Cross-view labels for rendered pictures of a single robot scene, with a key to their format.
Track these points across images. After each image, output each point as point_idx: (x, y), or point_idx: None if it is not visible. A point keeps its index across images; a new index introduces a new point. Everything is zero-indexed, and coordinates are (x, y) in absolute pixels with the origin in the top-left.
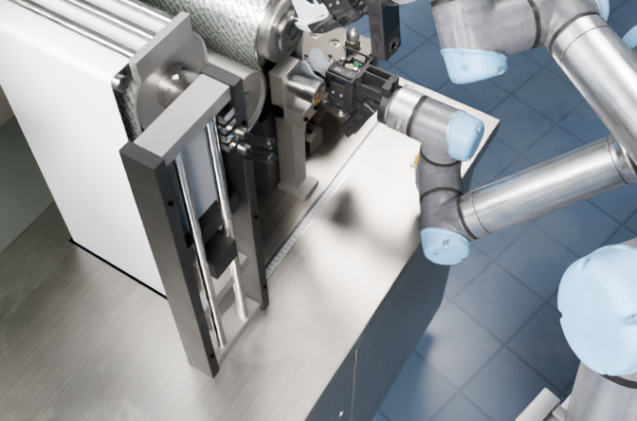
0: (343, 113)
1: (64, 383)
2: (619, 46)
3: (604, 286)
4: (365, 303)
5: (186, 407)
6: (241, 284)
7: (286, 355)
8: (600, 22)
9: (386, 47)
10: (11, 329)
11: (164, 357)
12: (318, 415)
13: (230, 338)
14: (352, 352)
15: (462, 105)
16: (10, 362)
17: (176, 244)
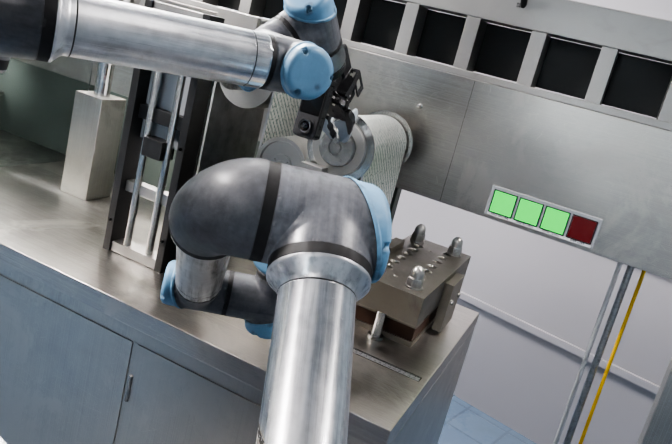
0: (367, 336)
1: None
2: (226, 25)
3: None
4: (148, 307)
5: (84, 238)
6: (154, 207)
7: (110, 271)
8: (259, 33)
9: (297, 119)
10: (162, 210)
11: None
12: (76, 366)
13: (130, 247)
14: (105, 303)
15: (403, 407)
16: (139, 207)
17: (133, 70)
